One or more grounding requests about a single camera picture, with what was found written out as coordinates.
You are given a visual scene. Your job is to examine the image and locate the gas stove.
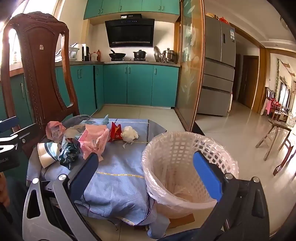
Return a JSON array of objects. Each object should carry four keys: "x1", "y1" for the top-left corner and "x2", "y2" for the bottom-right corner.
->
[{"x1": 111, "y1": 58, "x2": 148, "y2": 62}]

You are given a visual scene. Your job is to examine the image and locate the green vine garland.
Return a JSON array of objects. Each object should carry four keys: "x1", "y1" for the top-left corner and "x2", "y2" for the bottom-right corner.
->
[{"x1": 275, "y1": 59, "x2": 281, "y2": 93}]

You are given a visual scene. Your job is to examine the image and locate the black wok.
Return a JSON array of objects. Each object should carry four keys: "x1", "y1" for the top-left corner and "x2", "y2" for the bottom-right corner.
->
[{"x1": 109, "y1": 49, "x2": 126, "y2": 59}]

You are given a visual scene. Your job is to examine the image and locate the brown wooden door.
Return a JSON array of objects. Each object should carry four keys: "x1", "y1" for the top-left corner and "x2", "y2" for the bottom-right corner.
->
[{"x1": 238, "y1": 56, "x2": 259, "y2": 108}]

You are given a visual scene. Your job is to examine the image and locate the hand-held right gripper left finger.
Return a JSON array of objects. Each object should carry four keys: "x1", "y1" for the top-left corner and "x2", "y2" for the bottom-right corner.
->
[{"x1": 22, "y1": 152, "x2": 102, "y2": 241}]

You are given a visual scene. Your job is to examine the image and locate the teal upper kitchen cabinets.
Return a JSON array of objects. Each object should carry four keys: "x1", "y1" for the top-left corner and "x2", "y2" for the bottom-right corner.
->
[{"x1": 83, "y1": 0, "x2": 181, "y2": 20}]

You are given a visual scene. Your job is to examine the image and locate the person's left forearm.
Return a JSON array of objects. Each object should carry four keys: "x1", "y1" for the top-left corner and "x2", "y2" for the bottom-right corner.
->
[{"x1": 0, "y1": 173, "x2": 11, "y2": 208}]

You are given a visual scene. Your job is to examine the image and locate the teal kitchen cabinets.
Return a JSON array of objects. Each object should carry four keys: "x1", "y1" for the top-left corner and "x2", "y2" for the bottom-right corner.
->
[
  {"x1": 83, "y1": 0, "x2": 181, "y2": 20},
  {"x1": 0, "y1": 64, "x2": 179, "y2": 130}
]

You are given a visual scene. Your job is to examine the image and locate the pink covered chairs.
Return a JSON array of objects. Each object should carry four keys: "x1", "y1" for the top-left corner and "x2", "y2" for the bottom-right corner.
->
[{"x1": 261, "y1": 97, "x2": 281, "y2": 116}]

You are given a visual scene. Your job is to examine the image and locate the teal lower kitchen cabinets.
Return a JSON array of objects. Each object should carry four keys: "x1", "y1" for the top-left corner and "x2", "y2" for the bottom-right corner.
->
[{"x1": 0, "y1": 64, "x2": 179, "y2": 130}]

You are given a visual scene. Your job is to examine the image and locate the white dish rack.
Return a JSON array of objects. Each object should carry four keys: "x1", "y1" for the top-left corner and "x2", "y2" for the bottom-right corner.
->
[{"x1": 55, "y1": 42, "x2": 80, "y2": 62}]

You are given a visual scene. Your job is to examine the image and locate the dark green wrapper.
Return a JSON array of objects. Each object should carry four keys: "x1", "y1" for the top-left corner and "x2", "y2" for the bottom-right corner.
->
[{"x1": 58, "y1": 141, "x2": 80, "y2": 171}]

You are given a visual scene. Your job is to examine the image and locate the small wooden table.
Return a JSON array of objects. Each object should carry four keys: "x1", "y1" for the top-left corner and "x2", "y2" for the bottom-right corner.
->
[{"x1": 255, "y1": 119, "x2": 293, "y2": 161}]

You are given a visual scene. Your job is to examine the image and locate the black range hood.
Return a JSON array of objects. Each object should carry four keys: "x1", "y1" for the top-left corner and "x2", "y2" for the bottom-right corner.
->
[{"x1": 105, "y1": 14, "x2": 155, "y2": 48}]

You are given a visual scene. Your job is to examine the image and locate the blue woven cloth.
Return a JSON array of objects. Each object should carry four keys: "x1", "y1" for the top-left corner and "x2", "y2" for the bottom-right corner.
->
[{"x1": 26, "y1": 115, "x2": 171, "y2": 240}]

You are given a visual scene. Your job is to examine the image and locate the steel stock pot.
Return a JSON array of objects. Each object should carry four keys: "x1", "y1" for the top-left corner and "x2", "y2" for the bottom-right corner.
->
[{"x1": 162, "y1": 48, "x2": 177, "y2": 64}]

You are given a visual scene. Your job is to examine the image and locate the pink plastic bag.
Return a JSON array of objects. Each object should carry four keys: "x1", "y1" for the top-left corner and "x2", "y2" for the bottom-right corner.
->
[{"x1": 78, "y1": 124, "x2": 110, "y2": 161}]

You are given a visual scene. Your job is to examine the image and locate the brown cardboard piece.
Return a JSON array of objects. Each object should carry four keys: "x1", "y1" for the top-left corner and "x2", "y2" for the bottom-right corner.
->
[{"x1": 169, "y1": 213, "x2": 196, "y2": 229}]

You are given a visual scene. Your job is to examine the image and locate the red snack wrapper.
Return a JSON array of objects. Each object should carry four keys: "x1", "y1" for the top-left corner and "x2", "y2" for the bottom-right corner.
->
[{"x1": 108, "y1": 122, "x2": 123, "y2": 142}]

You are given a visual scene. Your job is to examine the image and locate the white lattice wastebasket with liner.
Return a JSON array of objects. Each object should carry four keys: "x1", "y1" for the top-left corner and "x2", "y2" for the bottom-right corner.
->
[{"x1": 142, "y1": 132, "x2": 238, "y2": 219}]

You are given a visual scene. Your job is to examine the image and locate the teal crumpled wrapper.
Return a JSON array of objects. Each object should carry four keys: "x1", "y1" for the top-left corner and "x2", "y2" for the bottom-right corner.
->
[{"x1": 89, "y1": 114, "x2": 109, "y2": 126}]

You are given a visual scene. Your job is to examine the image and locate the wood framed glass door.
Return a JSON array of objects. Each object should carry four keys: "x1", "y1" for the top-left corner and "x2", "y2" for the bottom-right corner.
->
[{"x1": 176, "y1": 0, "x2": 206, "y2": 132}]

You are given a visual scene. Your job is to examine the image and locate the white paper cup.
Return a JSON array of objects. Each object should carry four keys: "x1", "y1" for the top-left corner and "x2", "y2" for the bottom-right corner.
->
[{"x1": 37, "y1": 142, "x2": 61, "y2": 168}]

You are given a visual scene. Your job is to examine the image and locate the white tissue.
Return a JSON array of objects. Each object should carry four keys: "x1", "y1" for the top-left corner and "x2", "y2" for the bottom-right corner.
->
[{"x1": 121, "y1": 126, "x2": 139, "y2": 149}]

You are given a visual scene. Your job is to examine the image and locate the grey refrigerator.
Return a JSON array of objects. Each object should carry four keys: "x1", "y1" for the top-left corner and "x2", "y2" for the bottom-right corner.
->
[{"x1": 198, "y1": 16, "x2": 236, "y2": 117}]

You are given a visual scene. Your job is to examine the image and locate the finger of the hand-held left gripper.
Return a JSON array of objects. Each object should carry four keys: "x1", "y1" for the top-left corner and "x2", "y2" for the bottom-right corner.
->
[
  {"x1": 14, "y1": 125, "x2": 45, "y2": 149},
  {"x1": 0, "y1": 116, "x2": 19, "y2": 133}
]

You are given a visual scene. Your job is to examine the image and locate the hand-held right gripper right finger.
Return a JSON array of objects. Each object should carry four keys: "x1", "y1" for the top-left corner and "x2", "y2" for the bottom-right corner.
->
[{"x1": 159, "y1": 151, "x2": 270, "y2": 241}]

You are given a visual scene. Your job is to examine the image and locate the carved wooden chair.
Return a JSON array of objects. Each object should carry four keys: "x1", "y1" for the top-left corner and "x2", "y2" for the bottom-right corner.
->
[{"x1": 0, "y1": 13, "x2": 80, "y2": 158}]

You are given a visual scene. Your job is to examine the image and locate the pink crumpled wrapper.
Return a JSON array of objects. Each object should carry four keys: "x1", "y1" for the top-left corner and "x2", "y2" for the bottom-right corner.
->
[{"x1": 46, "y1": 121, "x2": 66, "y2": 141}]

